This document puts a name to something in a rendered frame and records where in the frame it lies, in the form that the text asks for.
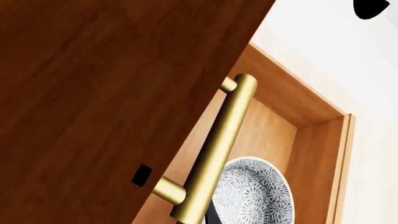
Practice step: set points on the patterned black white bowl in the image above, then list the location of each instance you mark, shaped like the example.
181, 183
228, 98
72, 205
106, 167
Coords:
255, 193

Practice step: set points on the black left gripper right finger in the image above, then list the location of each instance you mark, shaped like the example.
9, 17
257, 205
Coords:
212, 215

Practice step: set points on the dark wooden cabinet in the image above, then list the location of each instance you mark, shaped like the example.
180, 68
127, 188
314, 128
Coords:
93, 93

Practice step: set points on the black rounded object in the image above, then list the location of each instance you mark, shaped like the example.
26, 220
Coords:
370, 8

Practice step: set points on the light wooden open drawer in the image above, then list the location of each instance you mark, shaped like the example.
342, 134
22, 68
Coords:
314, 151

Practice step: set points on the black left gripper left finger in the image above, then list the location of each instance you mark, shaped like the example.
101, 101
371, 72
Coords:
141, 176

